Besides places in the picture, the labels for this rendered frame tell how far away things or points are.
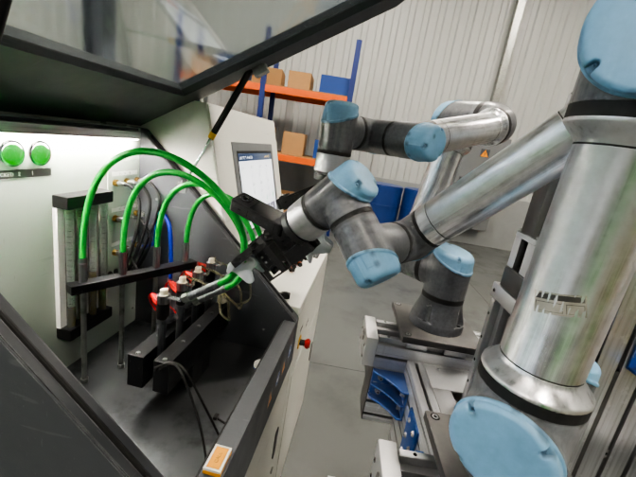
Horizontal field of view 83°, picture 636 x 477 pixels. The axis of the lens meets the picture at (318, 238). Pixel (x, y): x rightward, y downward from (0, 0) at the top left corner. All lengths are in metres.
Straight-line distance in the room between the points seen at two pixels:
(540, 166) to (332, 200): 0.29
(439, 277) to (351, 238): 0.52
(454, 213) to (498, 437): 0.31
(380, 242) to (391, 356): 0.59
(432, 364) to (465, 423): 0.64
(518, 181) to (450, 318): 0.57
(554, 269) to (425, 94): 7.05
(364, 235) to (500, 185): 0.20
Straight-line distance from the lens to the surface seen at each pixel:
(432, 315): 1.06
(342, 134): 0.78
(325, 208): 0.57
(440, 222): 0.61
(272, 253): 0.66
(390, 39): 7.49
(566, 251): 0.42
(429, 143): 0.75
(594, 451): 0.97
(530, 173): 0.57
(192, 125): 1.17
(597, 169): 0.42
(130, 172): 1.18
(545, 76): 8.12
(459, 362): 1.13
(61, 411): 0.60
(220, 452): 0.73
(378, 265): 0.53
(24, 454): 0.70
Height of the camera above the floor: 1.49
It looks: 15 degrees down
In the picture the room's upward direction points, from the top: 9 degrees clockwise
